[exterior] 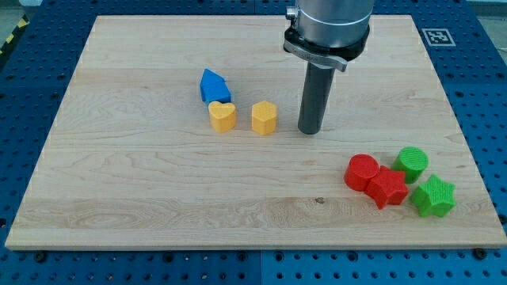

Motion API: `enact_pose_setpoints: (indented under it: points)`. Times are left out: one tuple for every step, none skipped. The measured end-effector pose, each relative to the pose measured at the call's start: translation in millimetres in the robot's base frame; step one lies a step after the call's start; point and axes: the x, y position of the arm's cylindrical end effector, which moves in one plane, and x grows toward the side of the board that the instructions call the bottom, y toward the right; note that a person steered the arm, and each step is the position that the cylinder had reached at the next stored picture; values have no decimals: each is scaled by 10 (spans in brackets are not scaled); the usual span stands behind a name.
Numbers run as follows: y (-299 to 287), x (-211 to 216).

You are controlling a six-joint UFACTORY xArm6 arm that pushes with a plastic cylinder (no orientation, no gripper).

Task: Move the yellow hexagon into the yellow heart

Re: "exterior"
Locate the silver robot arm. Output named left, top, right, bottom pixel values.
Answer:
left=283, top=0, right=375, bottom=71

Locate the yellow hexagon block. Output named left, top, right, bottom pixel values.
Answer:
left=252, top=101, right=277, bottom=135

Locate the yellow heart block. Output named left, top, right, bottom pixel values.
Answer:
left=208, top=101, right=237, bottom=133

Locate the blue house-shaped block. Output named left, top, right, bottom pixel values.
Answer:
left=200, top=69, right=231, bottom=105

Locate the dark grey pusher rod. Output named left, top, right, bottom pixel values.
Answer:
left=298, top=63, right=335, bottom=135

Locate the wooden board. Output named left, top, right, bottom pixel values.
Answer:
left=6, top=15, right=506, bottom=251

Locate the red cylinder block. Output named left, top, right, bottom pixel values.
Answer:
left=344, top=154, right=379, bottom=192

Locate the red star block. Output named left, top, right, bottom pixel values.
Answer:
left=364, top=165, right=409, bottom=209

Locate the green cylinder block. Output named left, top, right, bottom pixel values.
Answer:
left=391, top=146, right=429, bottom=184

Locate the green star block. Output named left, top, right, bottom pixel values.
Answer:
left=410, top=174, right=456, bottom=217

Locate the white fiducial marker tag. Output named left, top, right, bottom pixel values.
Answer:
left=422, top=28, right=456, bottom=47

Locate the black yellow hazard tape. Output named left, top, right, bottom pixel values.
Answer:
left=1, top=14, right=30, bottom=57

